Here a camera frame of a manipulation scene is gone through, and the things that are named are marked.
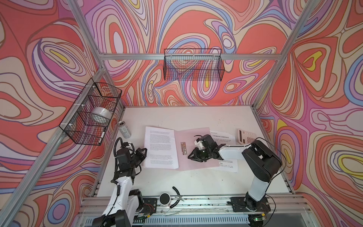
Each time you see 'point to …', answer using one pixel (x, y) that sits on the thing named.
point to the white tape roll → (101, 115)
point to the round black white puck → (164, 198)
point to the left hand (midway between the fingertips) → (148, 148)
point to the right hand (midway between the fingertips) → (190, 160)
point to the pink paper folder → (188, 135)
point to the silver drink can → (124, 129)
